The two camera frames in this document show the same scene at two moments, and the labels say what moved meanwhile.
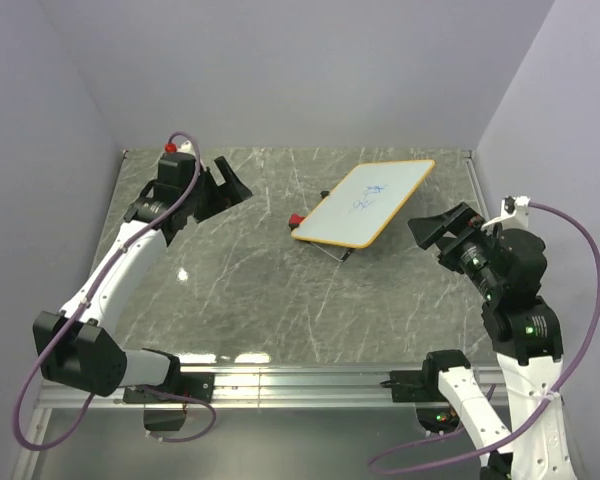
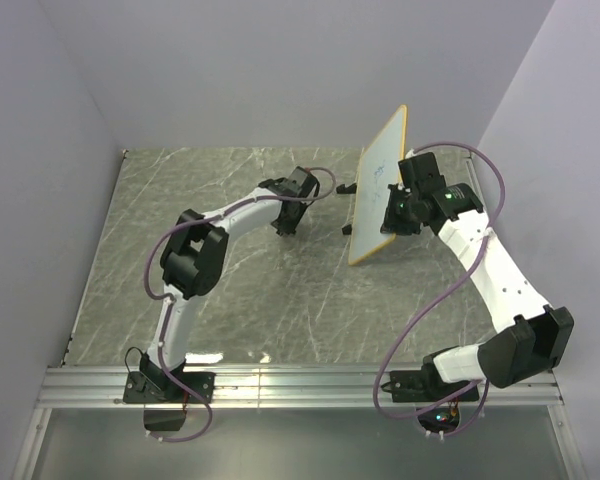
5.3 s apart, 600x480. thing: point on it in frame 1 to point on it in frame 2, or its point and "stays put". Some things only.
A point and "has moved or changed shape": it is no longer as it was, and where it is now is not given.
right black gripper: x=427 y=229 to x=390 y=223
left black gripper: x=233 y=191 to x=288 y=229
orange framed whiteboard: x=366 y=204 has moved or changed shape
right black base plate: x=423 y=386 stays put
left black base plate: x=193 y=384 stays put
